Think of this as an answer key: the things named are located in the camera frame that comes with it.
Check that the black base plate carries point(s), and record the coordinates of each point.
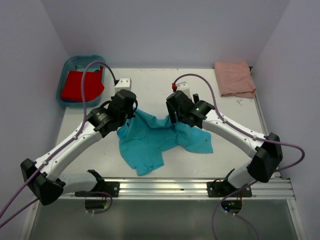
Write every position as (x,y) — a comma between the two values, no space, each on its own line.
(110,187)
(221,189)

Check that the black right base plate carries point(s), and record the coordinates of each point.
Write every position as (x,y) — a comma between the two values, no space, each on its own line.
(221,189)

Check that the aluminium mounting rail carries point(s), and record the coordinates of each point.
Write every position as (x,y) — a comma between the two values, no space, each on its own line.
(200,187)

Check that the teal t-shirt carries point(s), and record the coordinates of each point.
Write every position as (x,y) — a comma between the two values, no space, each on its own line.
(143,138)

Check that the folded pink t-shirt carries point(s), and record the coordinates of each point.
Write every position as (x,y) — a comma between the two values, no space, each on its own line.
(234,79)

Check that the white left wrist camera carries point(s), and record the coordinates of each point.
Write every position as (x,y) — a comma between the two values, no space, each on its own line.
(124,83)

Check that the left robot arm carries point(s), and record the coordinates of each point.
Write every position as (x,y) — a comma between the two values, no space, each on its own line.
(97,125)

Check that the red t-shirt in bin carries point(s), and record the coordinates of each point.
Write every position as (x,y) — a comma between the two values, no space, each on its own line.
(93,86)

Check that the teal plastic bin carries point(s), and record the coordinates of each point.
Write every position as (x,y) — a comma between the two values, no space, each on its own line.
(79,63)

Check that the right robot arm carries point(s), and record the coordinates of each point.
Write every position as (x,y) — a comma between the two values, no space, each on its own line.
(265,156)

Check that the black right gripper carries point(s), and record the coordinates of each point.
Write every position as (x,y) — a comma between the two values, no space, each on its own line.
(172,113)

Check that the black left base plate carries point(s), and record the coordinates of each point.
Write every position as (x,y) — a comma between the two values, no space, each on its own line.
(110,187)

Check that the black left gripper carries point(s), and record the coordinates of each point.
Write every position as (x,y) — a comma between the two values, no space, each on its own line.
(130,113)

